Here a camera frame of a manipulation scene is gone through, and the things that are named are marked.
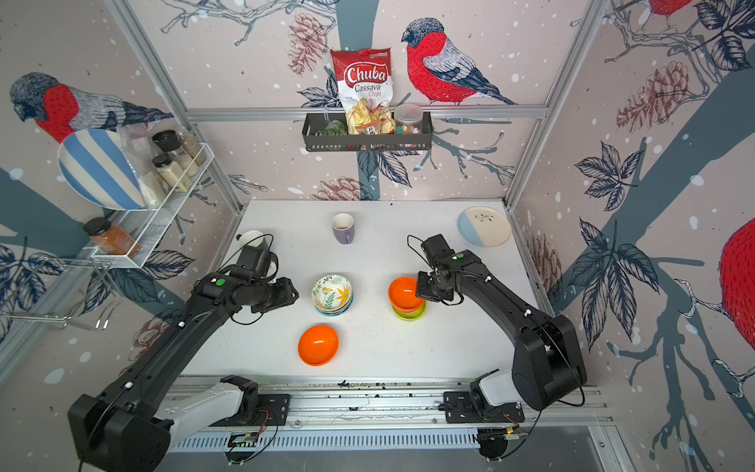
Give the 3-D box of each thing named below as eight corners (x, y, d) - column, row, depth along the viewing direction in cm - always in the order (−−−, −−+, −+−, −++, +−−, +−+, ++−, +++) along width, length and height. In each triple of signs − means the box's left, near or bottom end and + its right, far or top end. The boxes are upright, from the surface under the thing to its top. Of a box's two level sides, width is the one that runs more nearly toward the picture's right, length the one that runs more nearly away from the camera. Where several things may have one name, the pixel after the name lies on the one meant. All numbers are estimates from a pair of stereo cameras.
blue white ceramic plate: (462, 247, 110) (463, 244, 109) (455, 210, 123) (455, 207, 121) (515, 247, 110) (517, 243, 109) (502, 210, 123) (503, 206, 121)
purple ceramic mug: (333, 250, 108) (329, 234, 101) (336, 229, 115) (333, 212, 108) (353, 250, 108) (350, 234, 101) (355, 229, 115) (352, 212, 108)
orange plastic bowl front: (296, 366, 80) (294, 363, 78) (303, 328, 87) (301, 325, 85) (336, 366, 80) (334, 363, 78) (340, 328, 87) (338, 324, 85)
